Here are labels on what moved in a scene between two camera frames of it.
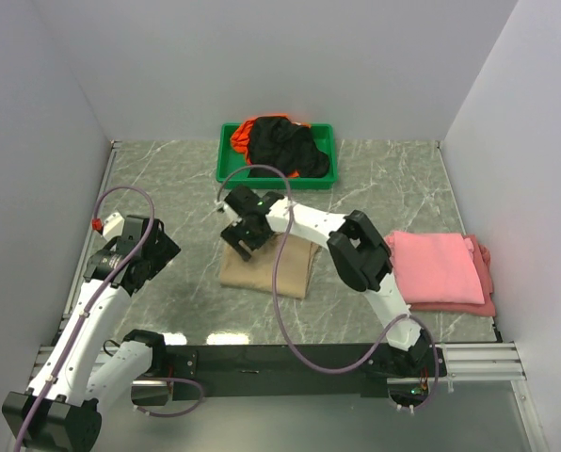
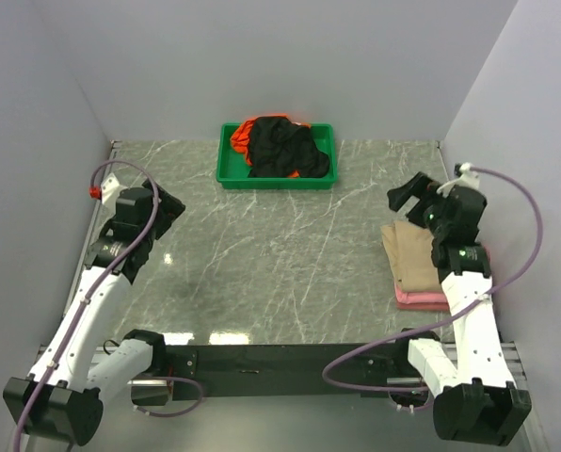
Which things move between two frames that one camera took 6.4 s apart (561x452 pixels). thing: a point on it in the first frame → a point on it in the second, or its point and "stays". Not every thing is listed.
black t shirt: (277, 142) stays
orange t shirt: (240, 139) stays
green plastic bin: (324, 136) stays
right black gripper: (232, 235) → (420, 186)
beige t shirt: (296, 266) → (410, 250)
